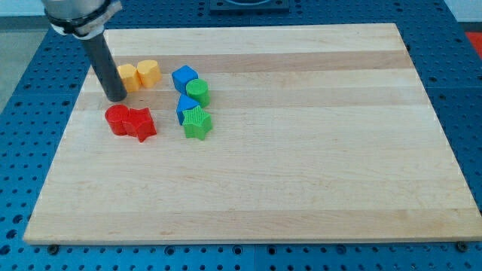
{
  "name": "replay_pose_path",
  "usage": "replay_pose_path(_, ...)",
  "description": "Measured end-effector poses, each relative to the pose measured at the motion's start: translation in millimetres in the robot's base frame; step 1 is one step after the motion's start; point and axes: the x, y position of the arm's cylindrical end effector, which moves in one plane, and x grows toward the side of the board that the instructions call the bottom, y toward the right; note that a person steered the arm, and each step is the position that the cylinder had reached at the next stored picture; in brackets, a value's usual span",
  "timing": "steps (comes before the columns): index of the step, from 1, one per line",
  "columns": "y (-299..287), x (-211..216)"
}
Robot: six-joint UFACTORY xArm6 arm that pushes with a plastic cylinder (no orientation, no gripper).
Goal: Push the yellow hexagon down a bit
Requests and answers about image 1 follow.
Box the yellow hexagon block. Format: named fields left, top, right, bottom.
left=117, top=64, right=142, bottom=93

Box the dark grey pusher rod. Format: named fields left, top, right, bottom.
left=81, top=32, right=127, bottom=102

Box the green star block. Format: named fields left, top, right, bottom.
left=182, top=105, right=212, bottom=140

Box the yellow heart block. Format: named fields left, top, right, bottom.
left=137, top=59, right=162, bottom=88

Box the blue triangle block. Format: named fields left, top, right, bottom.
left=175, top=94, right=200, bottom=125

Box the red star block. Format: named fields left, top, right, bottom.
left=122, top=108, right=157, bottom=142

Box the wooden board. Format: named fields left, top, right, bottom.
left=23, top=23, right=481, bottom=245

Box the red cylinder block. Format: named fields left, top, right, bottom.
left=105, top=105, right=129, bottom=136

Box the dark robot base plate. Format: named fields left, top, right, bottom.
left=208, top=0, right=290, bottom=12

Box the blue cube block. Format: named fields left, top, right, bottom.
left=172, top=65, right=199, bottom=94

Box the green cylinder block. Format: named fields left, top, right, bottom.
left=186, top=78, right=210, bottom=108

